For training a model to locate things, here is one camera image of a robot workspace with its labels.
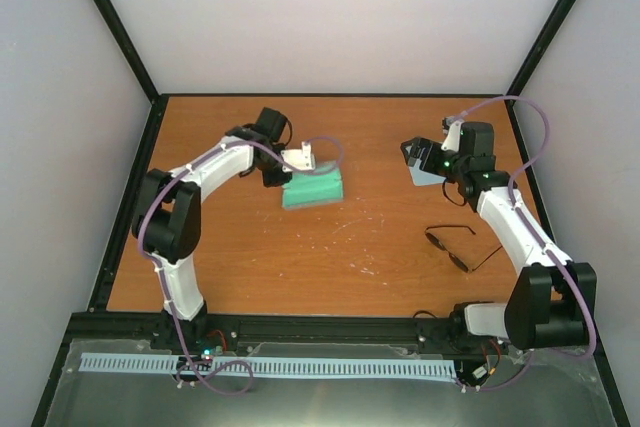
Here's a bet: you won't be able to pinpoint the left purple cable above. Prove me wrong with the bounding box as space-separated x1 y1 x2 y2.
137 135 345 396

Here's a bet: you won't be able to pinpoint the black sunglasses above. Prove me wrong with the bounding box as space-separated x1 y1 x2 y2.
424 224 502 274

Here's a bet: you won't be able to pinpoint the purple cable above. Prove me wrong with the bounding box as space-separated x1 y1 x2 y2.
137 135 345 396
447 95 599 394

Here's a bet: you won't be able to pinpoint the grey glasses case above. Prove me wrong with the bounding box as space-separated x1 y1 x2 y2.
282 161 344 210

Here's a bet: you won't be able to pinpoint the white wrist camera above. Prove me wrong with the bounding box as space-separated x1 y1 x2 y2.
280 141 316 172
441 116 464 153

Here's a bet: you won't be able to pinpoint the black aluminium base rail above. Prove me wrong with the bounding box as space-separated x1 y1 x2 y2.
64 311 491 357

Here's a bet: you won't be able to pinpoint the black frame post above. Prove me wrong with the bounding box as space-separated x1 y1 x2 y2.
506 0 577 96
92 0 160 104

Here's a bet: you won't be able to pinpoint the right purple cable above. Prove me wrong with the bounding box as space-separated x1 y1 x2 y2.
447 95 599 394

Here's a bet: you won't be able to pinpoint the left black frame post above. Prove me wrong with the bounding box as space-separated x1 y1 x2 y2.
92 0 160 104

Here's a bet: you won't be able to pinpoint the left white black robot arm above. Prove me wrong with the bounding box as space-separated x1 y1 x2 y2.
131 107 293 350

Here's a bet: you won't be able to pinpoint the light blue cleaning cloth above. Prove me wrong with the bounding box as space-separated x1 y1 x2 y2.
408 164 446 187

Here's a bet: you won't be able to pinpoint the right black frame post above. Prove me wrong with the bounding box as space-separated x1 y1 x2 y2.
506 0 577 96

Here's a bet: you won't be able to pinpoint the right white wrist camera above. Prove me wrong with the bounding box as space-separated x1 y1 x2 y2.
441 116 464 153

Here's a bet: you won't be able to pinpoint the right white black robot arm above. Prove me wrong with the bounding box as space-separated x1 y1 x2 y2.
401 120 597 354

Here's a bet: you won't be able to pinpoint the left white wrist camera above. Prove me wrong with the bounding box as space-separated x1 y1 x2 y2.
280 141 316 172

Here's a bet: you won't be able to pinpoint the light blue cable duct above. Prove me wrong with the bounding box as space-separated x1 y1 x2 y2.
78 353 456 382

